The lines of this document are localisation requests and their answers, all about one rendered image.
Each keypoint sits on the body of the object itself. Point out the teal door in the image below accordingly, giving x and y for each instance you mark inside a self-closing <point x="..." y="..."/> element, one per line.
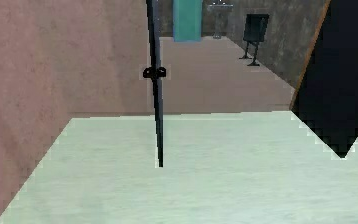
<point x="187" y="20"/>

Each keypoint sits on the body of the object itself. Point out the black chair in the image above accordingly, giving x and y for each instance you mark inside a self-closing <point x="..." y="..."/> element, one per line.
<point x="255" y="29"/>

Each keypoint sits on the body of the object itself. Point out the black cupboard with orange edge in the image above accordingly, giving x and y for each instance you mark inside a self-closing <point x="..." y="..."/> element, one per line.
<point x="337" y="80"/>

